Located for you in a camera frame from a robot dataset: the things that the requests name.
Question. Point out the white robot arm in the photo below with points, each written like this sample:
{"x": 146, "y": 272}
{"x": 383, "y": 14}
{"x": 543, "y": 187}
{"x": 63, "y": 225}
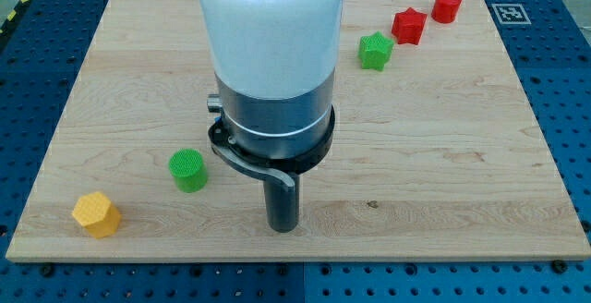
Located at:
{"x": 274, "y": 62}

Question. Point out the yellow hexagon block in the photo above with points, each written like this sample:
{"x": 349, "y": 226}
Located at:
{"x": 97, "y": 214}

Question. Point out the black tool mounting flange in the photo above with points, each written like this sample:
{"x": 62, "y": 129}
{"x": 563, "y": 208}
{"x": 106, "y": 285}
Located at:
{"x": 275, "y": 171}

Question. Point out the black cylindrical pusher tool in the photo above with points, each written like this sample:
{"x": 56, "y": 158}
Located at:
{"x": 282, "y": 205}

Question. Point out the green cylinder block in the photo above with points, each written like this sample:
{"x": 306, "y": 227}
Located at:
{"x": 188, "y": 170}

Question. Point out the green star block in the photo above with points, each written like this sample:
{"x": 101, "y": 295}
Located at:
{"x": 375, "y": 51}

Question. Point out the wooden board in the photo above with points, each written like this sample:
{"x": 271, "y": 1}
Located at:
{"x": 438, "y": 157}

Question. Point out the red star block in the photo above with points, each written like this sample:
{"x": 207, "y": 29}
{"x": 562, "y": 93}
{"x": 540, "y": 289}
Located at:
{"x": 408, "y": 26}

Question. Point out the red cylinder block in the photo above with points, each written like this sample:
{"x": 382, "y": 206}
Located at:
{"x": 445, "y": 11}

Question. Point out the fiducial marker tag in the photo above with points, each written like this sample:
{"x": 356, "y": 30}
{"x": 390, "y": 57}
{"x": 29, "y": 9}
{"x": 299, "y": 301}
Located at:
{"x": 511, "y": 14}

